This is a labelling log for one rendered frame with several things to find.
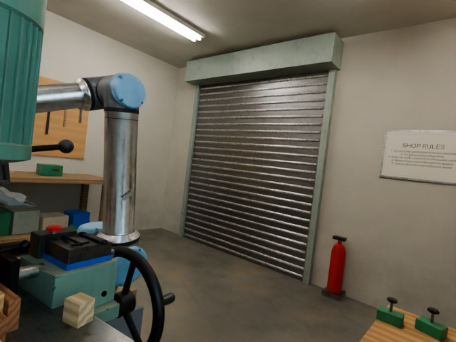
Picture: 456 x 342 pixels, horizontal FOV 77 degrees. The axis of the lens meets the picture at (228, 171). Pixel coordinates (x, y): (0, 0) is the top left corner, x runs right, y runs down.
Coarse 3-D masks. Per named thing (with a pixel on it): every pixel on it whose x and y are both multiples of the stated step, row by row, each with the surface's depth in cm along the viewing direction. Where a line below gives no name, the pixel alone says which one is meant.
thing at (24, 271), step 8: (0, 256) 50; (8, 256) 49; (0, 264) 50; (8, 264) 48; (16, 264) 48; (40, 264) 56; (0, 272) 50; (8, 272) 48; (16, 272) 49; (24, 272) 53; (32, 272) 54; (0, 280) 49; (8, 280) 48; (16, 280) 49; (16, 288) 49
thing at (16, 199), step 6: (0, 192) 63; (6, 192) 64; (12, 192) 67; (0, 198) 63; (6, 198) 63; (12, 198) 64; (18, 198) 65; (24, 198) 68; (6, 204) 64; (12, 204) 64; (18, 204) 64; (24, 204) 64; (30, 204) 65
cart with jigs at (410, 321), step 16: (384, 320) 139; (400, 320) 134; (416, 320) 136; (432, 320) 133; (368, 336) 125; (384, 336) 126; (400, 336) 128; (416, 336) 129; (432, 336) 130; (448, 336) 133
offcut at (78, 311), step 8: (72, 296) 50; (80, 296) 50; (88, 296) 50; (64, 304) 48; (72, 304) 48; (80, 304) 47; (88, 304) 49; (64, 312) 48; (72, 312) 48; (80, 312) 47; (88, 312) 49; (64, 320) 48; (72, 320) 48; (80, 320) 47; (88, 320) 49
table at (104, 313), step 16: (32, 304) 53; (112, 304) 62; (32, 320) 48; (48, 320) 48; (96, 320) 50; (16, 336) 44; (32, 336) 44; (48, 336) 44; (64, 336) 45; (80, 336) 45; (96, 336) 46; (112, 336) 46
